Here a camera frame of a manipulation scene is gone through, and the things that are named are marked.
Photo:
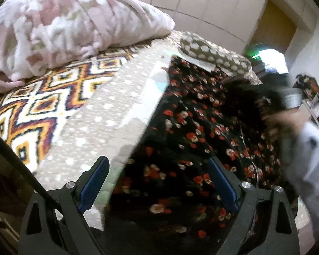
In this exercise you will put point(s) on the beige glossy wardrobe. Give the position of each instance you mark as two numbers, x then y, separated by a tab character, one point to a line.
202	2

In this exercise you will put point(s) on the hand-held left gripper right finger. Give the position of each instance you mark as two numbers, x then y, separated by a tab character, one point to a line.
223	183

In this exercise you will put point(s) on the white side furniture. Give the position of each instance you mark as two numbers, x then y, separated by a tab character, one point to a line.
315	111

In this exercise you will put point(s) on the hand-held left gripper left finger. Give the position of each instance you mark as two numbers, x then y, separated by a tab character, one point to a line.
91	184

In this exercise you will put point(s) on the black floral garment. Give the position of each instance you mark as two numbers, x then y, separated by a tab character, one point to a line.
191	127

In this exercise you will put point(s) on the pink patterned fleece blanket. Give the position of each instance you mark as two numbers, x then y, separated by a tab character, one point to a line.
69	26

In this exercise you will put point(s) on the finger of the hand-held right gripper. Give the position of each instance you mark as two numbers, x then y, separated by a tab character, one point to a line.
242	87

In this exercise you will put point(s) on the beige dotted patchwork blanket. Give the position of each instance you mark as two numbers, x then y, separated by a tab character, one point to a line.
117	103

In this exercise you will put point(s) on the brown wooden door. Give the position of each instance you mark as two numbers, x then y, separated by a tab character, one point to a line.
273	26

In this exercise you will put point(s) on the person's right hand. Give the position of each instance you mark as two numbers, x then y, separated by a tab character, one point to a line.
287	122

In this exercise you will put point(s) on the geometric patterned bedspread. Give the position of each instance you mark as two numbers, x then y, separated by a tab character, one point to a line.
50	98

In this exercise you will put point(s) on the olive polka dot pillow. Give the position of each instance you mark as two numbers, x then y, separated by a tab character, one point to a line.
215	53

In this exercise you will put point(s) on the pile of dark colourful clothes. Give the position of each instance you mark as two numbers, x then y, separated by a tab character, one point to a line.
308	87

